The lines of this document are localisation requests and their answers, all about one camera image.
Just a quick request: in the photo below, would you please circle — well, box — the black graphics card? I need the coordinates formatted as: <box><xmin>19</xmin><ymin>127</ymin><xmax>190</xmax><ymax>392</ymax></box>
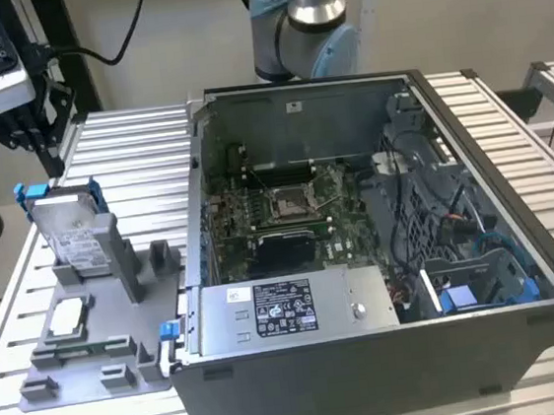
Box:
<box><xmin>251</xmin><ymin>226</ymin><xmax>322</xmax><ymax>278</ymax></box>

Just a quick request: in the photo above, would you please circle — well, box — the hard disk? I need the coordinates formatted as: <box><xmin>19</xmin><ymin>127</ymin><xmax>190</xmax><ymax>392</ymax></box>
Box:
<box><xmin>12</xmin><ymin>173</ymin><xmax>116</xmax><ymax>286</ymax></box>

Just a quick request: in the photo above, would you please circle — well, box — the disk power wire with connector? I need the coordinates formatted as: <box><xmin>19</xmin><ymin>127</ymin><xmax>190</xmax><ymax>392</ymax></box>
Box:
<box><xmin>433</xmin><ymin>181</ymin><xmax>480</xmax><ymax>246</ymax></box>

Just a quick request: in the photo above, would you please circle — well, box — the CPU socket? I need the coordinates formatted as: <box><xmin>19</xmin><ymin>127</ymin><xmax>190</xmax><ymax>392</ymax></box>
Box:
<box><xmin>260</xmin><ymin>178</ymin><xmax>322</xmax><ymax>224</ymax></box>

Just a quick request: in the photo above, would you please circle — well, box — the grey parts rack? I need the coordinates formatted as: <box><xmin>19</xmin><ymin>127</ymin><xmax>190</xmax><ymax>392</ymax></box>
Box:
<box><xmin>0</xmin><ymin>205</ymin><xmax>201</xmax><ymax>415</ymax></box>

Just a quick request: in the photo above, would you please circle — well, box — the black frame post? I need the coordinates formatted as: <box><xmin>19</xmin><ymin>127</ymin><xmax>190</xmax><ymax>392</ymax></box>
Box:
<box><xmin>30</xmin><ymin>0</ymin><xmax>105</xmax><ymax>119</ymax></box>

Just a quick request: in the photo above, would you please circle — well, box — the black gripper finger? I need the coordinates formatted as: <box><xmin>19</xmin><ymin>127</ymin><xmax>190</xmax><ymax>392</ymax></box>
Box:
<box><xmin>33</xmin><ymin>132</ymin><xmax>65</xmax><ymax>180</ymax></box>
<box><xmin>0</xmin><ymin>126</ymin><xmax>37</xmax><ymax>159</ymax></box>

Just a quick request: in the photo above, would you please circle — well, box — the blue disk carrier in bay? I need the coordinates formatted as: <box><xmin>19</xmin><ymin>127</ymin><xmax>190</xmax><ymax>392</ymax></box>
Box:
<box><xmin>437</xmin><ymin>285</ymin><xmax>481</xmax><ymax>313</ymax></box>

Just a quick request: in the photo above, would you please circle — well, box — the small blue bay tab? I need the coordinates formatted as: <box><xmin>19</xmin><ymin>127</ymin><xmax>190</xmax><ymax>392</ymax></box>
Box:
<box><xmin>521</xmin><ymin>277</ymin><xmax>541</xmax><ymax>303</ymax></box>

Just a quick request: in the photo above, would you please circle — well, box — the black wire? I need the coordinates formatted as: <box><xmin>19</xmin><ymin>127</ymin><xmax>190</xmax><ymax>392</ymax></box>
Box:
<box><xmin>377</xmin><ymin>124</ymin><xmax>463</xmax><ymax>281</ymax></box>

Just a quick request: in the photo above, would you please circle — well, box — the silver power supply unit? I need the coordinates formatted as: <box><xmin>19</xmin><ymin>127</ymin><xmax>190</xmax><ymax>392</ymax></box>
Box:
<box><xmin>190</xmin><ymin>261</ymin><xmax>403</xmax><ymax>355</ymax></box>

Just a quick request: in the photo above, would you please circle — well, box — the black RAM slot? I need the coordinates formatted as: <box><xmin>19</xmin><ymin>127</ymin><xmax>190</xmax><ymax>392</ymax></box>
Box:
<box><xmin>241</xmin><ymin>158</ymin><xmax>318</xmax><ymax>182</ymax></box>
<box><xmin>252</xmin><ymin>213</ymin><xmax>335</xmax><ymax>234</ymax></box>

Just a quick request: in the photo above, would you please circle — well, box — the silver CPU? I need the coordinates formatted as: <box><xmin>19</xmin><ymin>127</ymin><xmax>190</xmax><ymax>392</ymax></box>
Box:
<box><xmin>47</xmin><ymin>295</ymin><xmax>99</xmax><ymax>337</ymax></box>

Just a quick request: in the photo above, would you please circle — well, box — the thin black camera cable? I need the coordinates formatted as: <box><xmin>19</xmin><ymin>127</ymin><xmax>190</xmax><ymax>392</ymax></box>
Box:
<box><xmin>36</xmin><ymin>0</ymin><xmax>154</xmax><ymax>73</ymax></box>

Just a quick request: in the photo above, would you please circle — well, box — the green motherboard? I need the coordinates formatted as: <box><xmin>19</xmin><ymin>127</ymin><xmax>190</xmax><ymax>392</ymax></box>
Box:
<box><xmin>197</xmin><ymin>154</ymin><xmax>394</xmax><ymax>288</ymax></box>

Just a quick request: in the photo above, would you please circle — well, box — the blue wire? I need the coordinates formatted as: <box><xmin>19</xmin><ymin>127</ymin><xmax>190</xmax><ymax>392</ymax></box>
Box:
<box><xmin>470</xmin><ymin>224</ymin><xmax>537</xmax><ymax>297</ymax></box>

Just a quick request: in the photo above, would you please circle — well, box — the blue case latch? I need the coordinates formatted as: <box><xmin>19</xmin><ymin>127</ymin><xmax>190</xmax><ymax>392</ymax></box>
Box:
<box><xmin>158</xmin><ymin>319</ymin><xmax>180</xmax><ymax>342</ymax></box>

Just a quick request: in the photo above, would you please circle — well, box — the grey metal disk bay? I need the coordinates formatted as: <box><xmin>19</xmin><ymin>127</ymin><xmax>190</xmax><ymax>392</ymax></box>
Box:
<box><xmin>349</xmin><ymin>78</ymin><xmax>554</xmax><ymax>327</ymax></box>

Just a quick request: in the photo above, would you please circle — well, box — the open dark PC case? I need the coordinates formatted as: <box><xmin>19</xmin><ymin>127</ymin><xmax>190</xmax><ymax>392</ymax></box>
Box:
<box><xmin>138</xmin><ymin>51</ymin><xmax>554</xmax><ymax>415</ymax></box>

